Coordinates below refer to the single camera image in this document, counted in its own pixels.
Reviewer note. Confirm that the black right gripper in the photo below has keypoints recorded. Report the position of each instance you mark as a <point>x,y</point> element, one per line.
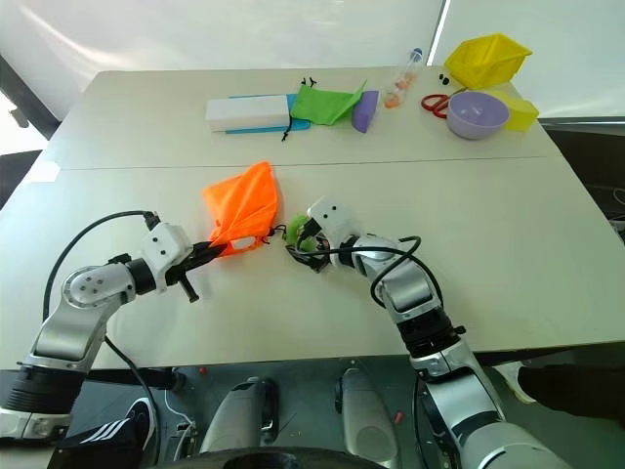
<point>317,254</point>

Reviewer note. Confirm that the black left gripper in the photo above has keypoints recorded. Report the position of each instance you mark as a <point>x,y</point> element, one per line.
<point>188,266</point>

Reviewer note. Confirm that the white and green tube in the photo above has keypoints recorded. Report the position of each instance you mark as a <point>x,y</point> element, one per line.
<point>295,229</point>

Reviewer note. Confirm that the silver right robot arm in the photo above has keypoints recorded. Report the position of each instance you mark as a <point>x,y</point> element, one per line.
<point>415,288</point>

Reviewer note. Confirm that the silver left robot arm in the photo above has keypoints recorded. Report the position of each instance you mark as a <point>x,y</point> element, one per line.
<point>83,293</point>

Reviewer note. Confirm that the blue flat tray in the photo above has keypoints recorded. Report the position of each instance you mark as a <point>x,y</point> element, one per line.
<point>298,126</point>

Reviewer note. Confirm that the white rectangular box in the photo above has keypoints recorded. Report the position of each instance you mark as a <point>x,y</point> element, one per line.
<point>246,112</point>

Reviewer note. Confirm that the purple block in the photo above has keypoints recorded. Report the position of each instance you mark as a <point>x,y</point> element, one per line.
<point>365,112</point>

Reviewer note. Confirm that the clear plastic bottle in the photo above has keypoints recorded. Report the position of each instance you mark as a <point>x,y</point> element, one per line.
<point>400,83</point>

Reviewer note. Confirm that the silver robot right leg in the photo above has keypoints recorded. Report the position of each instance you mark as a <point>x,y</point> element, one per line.
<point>363,415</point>

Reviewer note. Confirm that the black shoe with white stripes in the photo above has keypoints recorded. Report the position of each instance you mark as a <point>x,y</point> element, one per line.
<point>107,437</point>

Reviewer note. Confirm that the dark rounded robot waist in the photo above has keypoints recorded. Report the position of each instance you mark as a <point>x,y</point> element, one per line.
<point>254,459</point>

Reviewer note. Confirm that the purple bowl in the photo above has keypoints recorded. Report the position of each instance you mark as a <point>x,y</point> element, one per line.
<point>478,117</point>

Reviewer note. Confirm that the black stand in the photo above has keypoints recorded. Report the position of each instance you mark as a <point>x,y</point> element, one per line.
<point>19,98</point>

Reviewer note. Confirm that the small yellow plastic bin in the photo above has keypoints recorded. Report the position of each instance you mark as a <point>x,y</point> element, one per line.
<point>522,115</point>

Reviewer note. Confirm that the large yellow plastic bin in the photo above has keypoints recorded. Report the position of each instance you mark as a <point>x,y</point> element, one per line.
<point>483,61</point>

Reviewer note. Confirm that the dark side furniture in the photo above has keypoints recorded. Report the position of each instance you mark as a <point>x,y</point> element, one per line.
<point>591,166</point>

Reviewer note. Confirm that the person's dark trouser leg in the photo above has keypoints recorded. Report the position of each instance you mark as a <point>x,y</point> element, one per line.
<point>571,396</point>

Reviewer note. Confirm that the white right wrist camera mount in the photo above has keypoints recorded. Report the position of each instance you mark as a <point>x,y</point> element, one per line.
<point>334,217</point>

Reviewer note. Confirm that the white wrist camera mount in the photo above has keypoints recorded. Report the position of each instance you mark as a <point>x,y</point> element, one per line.
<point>334,217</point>
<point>163,246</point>

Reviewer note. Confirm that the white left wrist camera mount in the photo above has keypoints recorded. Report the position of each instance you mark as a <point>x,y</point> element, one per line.
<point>163,246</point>

